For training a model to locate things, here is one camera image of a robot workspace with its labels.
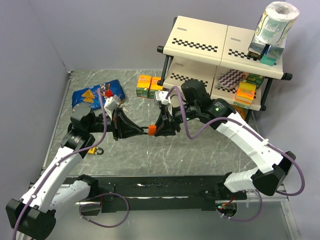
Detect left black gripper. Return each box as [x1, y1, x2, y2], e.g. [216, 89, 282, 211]
[86, 106, 144, 141]

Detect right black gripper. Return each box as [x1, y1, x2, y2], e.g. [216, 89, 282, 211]
[152, 102, 199, 138]

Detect orange padlock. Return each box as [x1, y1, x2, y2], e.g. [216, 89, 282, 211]
[148, 125, 157, 136]

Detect black-headed keys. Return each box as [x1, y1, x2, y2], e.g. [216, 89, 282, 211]
[140, 126, 149, 135]

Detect yellow padlock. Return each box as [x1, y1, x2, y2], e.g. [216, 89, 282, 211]
[87, 146, 104, 155]

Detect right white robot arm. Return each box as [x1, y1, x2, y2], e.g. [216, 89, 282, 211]
[148, 79, 295, 199]

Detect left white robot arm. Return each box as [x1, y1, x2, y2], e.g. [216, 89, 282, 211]
[5, 103, 145, 240]

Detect right orange green box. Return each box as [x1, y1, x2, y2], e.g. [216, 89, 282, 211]
[149, 76, 163, 99]

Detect orange green box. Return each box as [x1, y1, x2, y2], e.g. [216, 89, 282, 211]
[136, 75, 152, 99]
[149, 76, 163, 99]

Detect left orange green box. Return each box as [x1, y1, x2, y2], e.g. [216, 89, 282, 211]
[136, 75, 152, 99]

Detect blue Doritos bag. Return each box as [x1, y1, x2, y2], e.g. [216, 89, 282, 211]
[71, 79, 126, 110]

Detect orange Honey Dijon bag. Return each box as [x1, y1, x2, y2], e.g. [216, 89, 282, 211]
[233, 105, 248, 121]

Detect patterned oven mitt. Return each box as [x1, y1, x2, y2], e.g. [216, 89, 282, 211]
[214, 69, 246, 90]

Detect orange yellow sponge pack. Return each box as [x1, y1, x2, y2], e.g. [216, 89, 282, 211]
[233, 81, 256, 109]

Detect beige tiered shelf rack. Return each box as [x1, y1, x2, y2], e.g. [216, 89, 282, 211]
[157, 16, 293, 111]

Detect green box on shelf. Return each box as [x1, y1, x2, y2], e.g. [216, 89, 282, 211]
[245, 73, 265, 89]

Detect toilet paper roll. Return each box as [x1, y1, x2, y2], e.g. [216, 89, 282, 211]
[255, 1, 300, 45]

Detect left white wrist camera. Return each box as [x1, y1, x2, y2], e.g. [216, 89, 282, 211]
[104, 94, 121, 119]

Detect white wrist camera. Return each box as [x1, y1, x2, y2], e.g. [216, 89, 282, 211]
[154, 90, 171, 106]
[104, 94, 121, 119]

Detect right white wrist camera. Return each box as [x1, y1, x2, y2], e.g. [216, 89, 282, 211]
[154, 90, 171, 106]

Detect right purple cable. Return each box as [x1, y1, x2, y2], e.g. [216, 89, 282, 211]
[166, 85, 306, 223]

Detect purple cable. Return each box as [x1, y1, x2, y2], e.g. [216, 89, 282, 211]
[11, 88, 130, 240]
[166, 85, 306, 223]

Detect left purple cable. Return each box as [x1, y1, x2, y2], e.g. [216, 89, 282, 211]
[11, 88, 130, 240]

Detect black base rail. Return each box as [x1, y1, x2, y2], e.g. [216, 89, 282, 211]
[92, 175, 247, 213]

